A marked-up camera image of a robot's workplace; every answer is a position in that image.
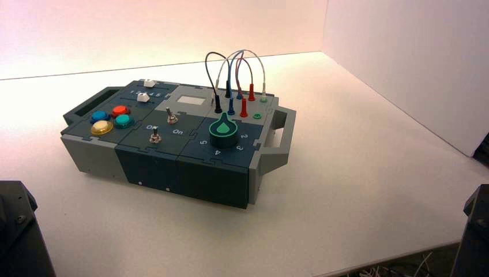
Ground yellow round push button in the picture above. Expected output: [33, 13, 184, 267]
[91, 119, 115, 136]

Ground red jumper cable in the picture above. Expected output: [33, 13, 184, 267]
[235, 57, 256, 118]

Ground loose white wires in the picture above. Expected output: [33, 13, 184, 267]
[357, 251, 434, 277]

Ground white jumper cable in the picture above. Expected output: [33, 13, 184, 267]
[210, 48, 268, 106]

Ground blue jumper cable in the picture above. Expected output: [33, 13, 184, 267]
[227, 50, 246, 116]

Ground small white display screen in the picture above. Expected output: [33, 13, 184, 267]
[176, 95, 206, 106]

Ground teal round push button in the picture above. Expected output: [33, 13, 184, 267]
[114, 114, 135, 129]

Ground black jumper cable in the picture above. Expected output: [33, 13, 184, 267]
[205, 51, 232, 114]

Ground dark green rotary knob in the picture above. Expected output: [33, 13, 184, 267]
[208, 111, 239, 149]

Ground blue round push button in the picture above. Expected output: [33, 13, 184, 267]
[90, 110, 111, 124]

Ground grey and blue control box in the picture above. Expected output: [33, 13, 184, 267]
[60, 79, 297, 210]

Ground black equipment piece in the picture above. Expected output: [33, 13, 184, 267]
[472, 131, 489, 168]

